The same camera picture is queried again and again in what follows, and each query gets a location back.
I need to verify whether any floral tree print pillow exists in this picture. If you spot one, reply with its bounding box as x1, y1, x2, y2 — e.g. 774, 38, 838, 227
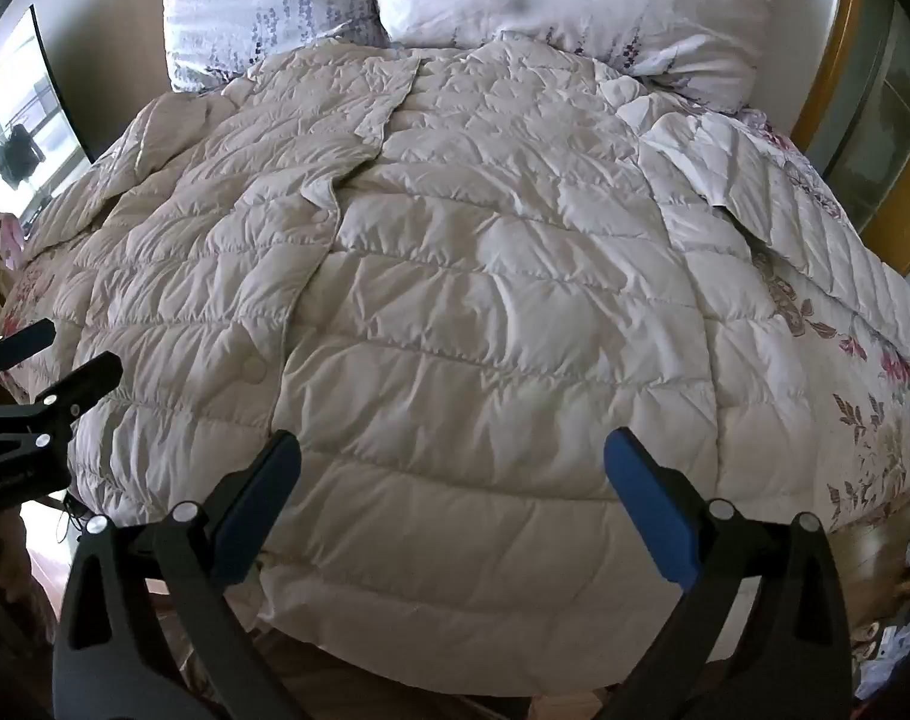
372, 0, 782, 110
158, 0, 388, 95

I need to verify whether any person's left forearm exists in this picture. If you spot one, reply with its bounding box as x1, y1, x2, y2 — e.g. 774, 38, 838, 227
0, 499, 58, 646

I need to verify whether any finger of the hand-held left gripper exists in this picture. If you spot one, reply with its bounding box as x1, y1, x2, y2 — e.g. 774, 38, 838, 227
0, 352, 124, 460
0, 319, 57, 385

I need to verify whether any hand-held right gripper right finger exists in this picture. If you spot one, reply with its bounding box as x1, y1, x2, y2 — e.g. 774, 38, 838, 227
593, 426, 855, 720

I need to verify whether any wall mirror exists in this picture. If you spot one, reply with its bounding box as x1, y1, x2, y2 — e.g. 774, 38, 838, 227
0, 6, 96, 241

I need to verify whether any floral bed sheet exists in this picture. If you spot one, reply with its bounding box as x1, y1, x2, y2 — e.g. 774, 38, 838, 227
0, 109, 910, 533

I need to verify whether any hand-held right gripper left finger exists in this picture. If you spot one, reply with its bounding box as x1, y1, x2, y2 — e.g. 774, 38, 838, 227
52, 430, 328, 720

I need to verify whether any wooden headboard cabinet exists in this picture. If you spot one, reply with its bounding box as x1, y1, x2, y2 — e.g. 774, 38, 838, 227
788, 0, 910, 278

